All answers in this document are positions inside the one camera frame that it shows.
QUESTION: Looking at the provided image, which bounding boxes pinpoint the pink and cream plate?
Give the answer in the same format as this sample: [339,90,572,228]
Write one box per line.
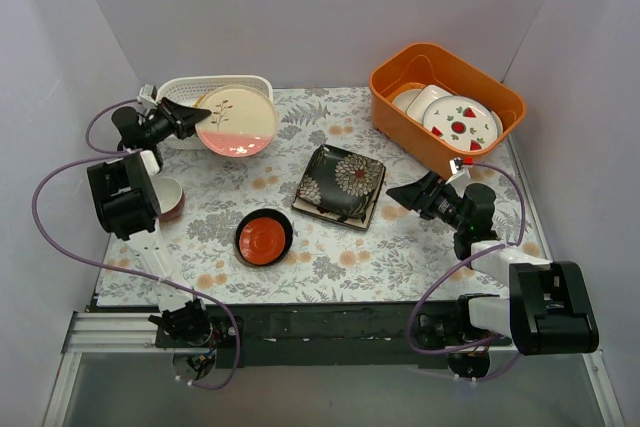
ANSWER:
[194,85,278,157]

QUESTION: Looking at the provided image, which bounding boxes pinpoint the dark square patterned plate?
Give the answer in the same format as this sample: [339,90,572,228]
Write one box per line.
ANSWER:
[295,144,386,218]

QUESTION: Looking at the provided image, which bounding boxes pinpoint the cream square flower plate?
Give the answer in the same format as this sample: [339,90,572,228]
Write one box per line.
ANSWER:
[291,195,377,232]

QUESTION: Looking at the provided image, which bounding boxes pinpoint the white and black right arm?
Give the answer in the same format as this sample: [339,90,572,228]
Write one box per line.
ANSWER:
[387,173,599,356]

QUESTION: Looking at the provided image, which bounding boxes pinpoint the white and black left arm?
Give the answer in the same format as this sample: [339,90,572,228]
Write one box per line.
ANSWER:
[87,97,213,347]

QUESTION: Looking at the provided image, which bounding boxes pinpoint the white round plate in bin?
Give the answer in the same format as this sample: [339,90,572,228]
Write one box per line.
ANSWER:
[392,89,422,112]

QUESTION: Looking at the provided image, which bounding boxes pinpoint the orange plastic bin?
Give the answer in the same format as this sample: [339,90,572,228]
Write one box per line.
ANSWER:
[369,43,527,178]

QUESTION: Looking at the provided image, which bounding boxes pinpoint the white perforated plastic basket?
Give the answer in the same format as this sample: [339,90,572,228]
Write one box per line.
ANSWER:
[156,75,274,150]

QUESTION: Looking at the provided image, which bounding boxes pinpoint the red cup with white interior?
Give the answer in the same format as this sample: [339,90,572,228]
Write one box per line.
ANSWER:
[151,176,185,222]

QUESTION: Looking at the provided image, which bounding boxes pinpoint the white square dish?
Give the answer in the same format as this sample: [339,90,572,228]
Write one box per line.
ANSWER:
[405,84,452,122]

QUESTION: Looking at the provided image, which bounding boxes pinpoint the white plate with strawberries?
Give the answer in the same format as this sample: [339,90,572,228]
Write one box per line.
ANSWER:
[422,96,502,152]

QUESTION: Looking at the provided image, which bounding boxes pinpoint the black bowl with red interior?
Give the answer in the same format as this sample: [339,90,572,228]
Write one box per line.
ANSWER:
[234,208,293,267]

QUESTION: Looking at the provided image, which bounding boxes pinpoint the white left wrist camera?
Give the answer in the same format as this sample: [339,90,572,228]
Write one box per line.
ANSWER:
[137,84,157,108]

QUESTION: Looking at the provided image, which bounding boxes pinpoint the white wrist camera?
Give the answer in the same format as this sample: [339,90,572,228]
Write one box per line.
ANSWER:
[137,84,157,108]
[446,157,473,185]

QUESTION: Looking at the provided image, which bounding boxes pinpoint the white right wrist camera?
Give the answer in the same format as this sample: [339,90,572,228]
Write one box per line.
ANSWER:
[446,157,473,185]

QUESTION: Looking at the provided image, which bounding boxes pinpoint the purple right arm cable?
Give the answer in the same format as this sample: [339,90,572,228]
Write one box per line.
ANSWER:
[405,161,526,380]

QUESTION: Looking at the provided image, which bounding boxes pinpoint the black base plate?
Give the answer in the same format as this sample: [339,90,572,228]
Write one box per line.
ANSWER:
[154,299,514,368]

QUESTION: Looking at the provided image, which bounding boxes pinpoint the aluminium frame rail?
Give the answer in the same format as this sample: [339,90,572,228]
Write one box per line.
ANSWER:
[41,310,166,427]

